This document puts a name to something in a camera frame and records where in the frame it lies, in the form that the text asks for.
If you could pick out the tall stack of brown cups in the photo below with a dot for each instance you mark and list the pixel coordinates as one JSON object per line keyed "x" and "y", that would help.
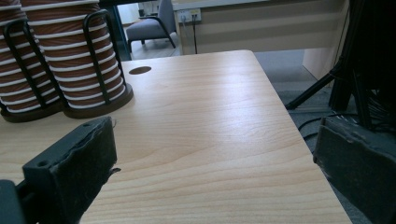
{"x": 71, "y": 46}

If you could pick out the light wooden cabinet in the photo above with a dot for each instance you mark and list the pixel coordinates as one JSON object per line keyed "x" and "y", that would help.
{"x": 255, "y": 31}

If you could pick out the white wall socket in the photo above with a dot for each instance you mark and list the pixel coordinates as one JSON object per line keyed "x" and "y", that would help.
{"x": 188, "y": 15}

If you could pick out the short stack of brown cups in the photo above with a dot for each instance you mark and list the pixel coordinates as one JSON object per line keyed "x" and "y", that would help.
{"x": 12, "y": 59}

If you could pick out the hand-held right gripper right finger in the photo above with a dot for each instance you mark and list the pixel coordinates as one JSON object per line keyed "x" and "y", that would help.
{"x": 358, "y": 168}

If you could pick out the black tripod stand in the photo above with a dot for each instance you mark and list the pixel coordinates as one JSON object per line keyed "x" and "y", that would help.
{"x": 367, "y": 62}

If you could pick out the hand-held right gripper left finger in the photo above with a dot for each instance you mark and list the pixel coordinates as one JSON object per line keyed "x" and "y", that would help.
{"x": 74, "y": 161}

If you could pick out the grey armchair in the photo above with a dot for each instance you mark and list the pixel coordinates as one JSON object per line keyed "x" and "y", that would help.
{"x": 149, "y": 28}

